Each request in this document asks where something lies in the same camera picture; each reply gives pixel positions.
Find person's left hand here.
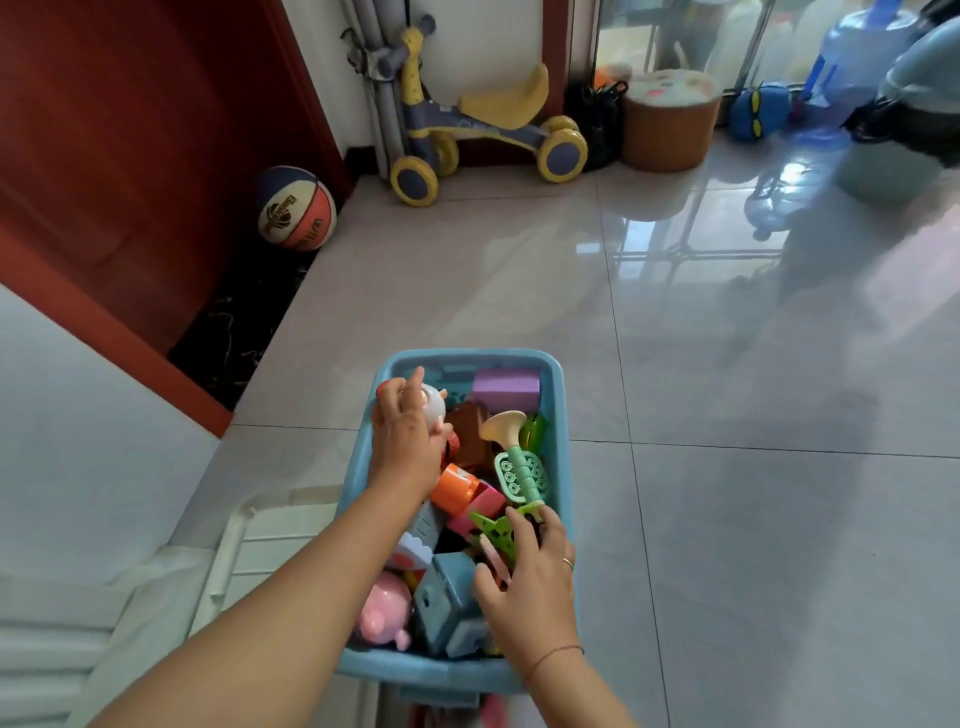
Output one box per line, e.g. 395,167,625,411
367,365,455,500

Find person's right hand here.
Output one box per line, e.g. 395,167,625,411
472,504,585,673

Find round pink pig toy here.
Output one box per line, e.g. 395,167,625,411
419,382,449,433

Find green toy airplane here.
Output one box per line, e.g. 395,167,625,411
468,500,545,564

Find blue-grey toy appliance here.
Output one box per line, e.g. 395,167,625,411
412,551,493,660

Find grey toothed toy block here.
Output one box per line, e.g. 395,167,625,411
386,500,450,571

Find pink toy wedge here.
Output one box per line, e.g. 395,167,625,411
446,483,508,541

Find purple foam block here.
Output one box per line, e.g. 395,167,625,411
470,367,543,416

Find small green toy piece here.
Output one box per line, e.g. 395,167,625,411
493,446,553,519

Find blue plastic storage bin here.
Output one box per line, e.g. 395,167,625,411
335,347,575,695

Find pink pig toy pot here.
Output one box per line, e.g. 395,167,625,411
356,571,415,652

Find white plastic lid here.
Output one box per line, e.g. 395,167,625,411
187,485,376,728

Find person's left forearm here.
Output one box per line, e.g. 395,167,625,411
86,479,421,728

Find striped basketball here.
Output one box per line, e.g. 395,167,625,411
257,165,339,253

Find yellow blue ride-on bike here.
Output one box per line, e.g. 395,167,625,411
388,14,590,209

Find grey padded poles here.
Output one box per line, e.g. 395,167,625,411
341,0,410,178

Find black shopping bag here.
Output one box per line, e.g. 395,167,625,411
563,78,630,172

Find brown round stool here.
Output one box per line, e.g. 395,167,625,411
620,68,725,174

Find blue round ball with goggles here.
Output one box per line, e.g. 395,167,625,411
727,82,794,144

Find glass sliding door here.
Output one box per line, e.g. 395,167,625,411
569,0,931,99

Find grey-blue trash bin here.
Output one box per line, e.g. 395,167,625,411
832,14,960,208

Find blue water jug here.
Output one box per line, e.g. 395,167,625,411
794,0,924,148

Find thin wrist bracelet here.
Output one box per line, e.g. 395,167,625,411
521,644,586,685

